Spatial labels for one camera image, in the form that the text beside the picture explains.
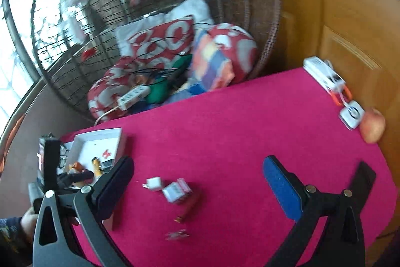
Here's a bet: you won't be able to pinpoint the magenta table cloth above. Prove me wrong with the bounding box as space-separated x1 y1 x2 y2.
59 67 398 267

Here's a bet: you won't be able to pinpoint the small red white box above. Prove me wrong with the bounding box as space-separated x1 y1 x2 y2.
162 179 193 204

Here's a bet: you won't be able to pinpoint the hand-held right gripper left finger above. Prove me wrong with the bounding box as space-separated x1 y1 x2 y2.
32 156 136 267

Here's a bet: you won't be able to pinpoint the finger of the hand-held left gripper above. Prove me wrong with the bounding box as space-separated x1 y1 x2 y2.
64 170 95 180
57 177 92 189

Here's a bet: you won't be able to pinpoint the white square device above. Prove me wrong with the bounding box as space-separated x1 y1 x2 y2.
339 100 365 130

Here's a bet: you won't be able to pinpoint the round red white patterned cushion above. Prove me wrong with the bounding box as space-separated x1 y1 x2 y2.
205 22 259 84

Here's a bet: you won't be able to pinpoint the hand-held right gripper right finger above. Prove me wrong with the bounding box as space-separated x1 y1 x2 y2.
262 155 377 267

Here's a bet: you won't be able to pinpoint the orange handled scissors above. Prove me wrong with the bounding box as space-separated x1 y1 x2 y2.
327 84 353 107

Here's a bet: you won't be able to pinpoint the white charger adapter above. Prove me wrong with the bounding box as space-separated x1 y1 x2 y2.
142 177 162 191

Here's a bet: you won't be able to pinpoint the black cable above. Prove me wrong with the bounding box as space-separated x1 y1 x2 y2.
131 22 216 89

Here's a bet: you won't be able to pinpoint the red lighter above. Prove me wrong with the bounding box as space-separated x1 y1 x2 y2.
174 191 201 223

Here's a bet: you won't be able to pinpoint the white power strip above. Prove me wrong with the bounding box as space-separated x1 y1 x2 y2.
116 85 151 111

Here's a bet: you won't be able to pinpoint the flat red white patterned cushion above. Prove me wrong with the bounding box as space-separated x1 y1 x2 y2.
127 15 197 68

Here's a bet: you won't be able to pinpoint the person's left hand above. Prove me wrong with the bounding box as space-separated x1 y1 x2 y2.
20 206 43 235

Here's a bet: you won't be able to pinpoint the white shallow box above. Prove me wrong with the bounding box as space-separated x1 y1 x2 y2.
62 127 126 184

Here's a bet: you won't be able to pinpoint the person's left forearm plaid sleeve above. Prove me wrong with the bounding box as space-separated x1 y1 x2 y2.
0 216 34 267

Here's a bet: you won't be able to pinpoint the checkered pastel blanket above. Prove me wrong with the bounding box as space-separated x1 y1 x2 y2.
187 29 236 96

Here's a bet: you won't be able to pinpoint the small clear clip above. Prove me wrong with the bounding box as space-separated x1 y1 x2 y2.
165 229 190 241

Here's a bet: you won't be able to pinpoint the white hanging dream catcher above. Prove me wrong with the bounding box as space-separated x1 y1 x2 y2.
61 0 96 63

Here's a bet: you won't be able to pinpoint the red apple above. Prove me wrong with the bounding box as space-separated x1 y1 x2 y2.
359 107 387 144

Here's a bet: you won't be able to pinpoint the small orange item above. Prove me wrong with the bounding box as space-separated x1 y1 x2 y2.
69 161 84 176

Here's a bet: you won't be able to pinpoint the metal-framed window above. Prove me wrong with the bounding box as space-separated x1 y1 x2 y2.
0 0 68 124

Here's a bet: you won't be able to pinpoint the white rectangular box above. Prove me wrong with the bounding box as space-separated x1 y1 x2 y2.
302 56 345 93

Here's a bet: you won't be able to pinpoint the green cloth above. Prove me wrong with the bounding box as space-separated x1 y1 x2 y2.
146 54 193 105

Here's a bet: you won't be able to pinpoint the long red white patterned cushion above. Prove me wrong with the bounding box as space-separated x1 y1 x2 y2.
87 56 152 123

